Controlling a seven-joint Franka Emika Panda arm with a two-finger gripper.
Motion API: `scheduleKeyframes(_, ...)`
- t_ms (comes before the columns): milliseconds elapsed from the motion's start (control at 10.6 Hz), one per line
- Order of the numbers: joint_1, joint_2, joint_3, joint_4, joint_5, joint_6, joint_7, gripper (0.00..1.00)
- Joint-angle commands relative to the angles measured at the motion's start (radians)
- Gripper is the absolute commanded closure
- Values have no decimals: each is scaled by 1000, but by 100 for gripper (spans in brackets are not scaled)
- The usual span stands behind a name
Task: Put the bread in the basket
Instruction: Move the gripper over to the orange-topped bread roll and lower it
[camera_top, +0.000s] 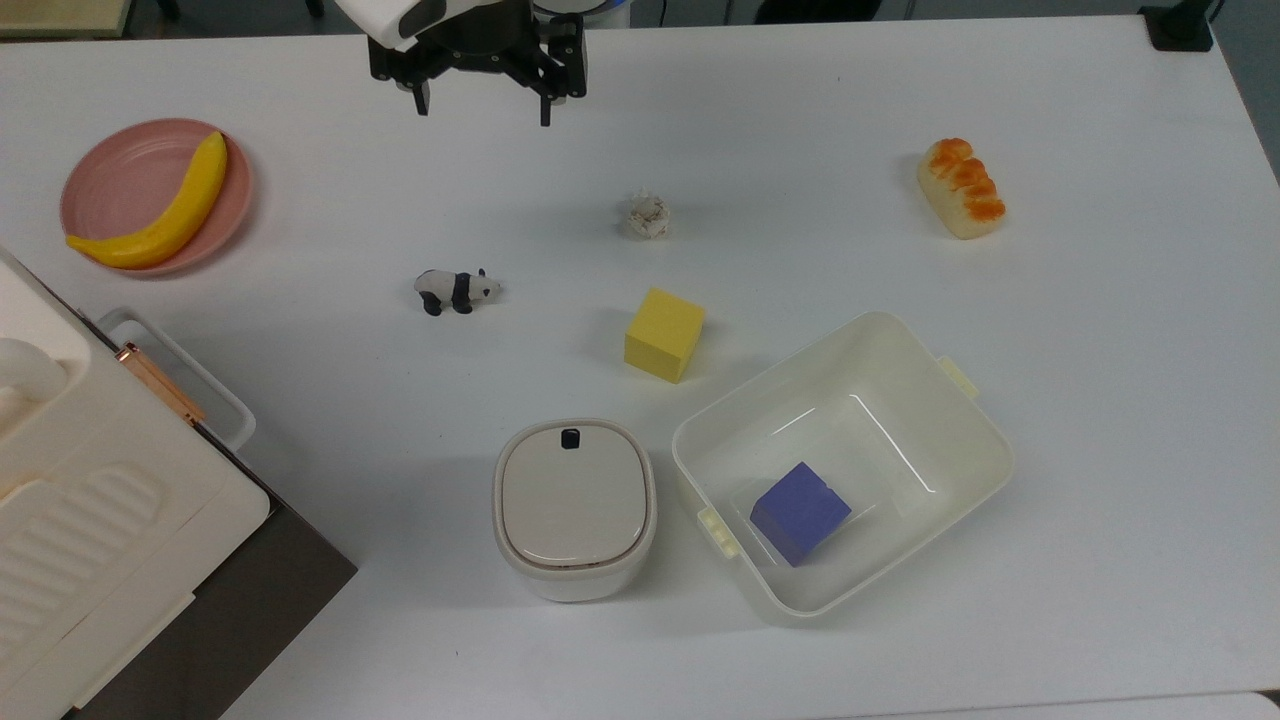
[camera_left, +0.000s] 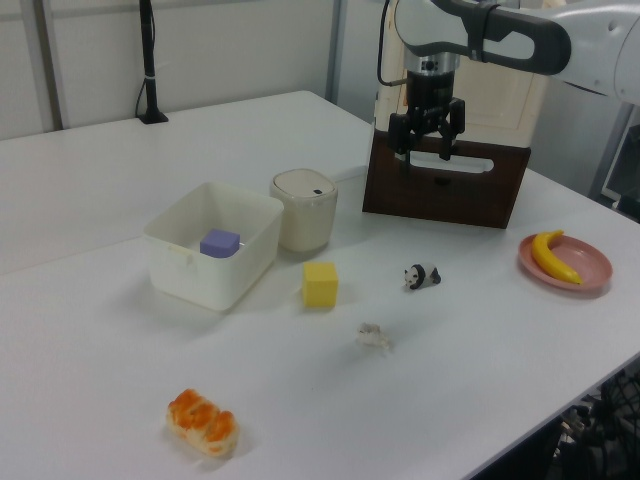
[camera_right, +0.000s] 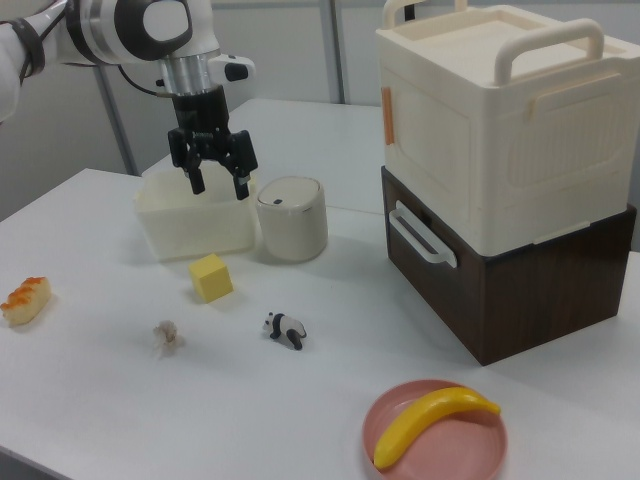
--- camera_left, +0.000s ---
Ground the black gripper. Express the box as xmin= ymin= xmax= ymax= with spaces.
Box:
xmin=388 ymin=53 xmax=467 ymax=171

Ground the white plastic basket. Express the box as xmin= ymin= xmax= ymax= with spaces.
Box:
xmin=143 ymin=181 xmax=285 ymax=313

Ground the orange glazed bread loaf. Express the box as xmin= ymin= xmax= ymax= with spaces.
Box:
xmin=165 ymin=388 xmax=241 ymax=458

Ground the dark brown wooden box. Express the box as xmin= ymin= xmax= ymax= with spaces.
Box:
xmin=361 ymin=121 xmax=532 ymax=230

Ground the panda figurine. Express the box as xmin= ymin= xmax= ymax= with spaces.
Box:
xmin=403 ymin=262 xmax=443 ymax=293

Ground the beige lidded trash can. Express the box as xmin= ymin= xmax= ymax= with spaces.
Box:
xmin=269 ymin=168 xmax=339 ymax=253

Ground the yellow banana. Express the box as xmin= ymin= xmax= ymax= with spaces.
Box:
xmin=530 ymin=229 xmax=584 ymax=286

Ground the yellow foam cube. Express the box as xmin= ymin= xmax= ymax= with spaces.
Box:
xmin=301 ymin=261 xmax=340 ymax=308

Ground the pink plate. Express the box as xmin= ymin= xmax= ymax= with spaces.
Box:
xmin=517 ymin=234 xmax=614 ymax=296

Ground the crumpled clear plastic wrap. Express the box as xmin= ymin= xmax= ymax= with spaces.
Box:
xmin=355 ymin=322 xmax=393 ymax=353

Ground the purple foam cube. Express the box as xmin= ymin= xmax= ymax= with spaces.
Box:
xmin=199 ymin=228 xmax=243 ymax=259

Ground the black pole stand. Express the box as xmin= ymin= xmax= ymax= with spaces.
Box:
xmin=135 ymin=0 xmax=170 ymax=125

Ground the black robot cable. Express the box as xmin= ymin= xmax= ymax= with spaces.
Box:
xmin=377 ymin=0 xmax=409 ymax=87

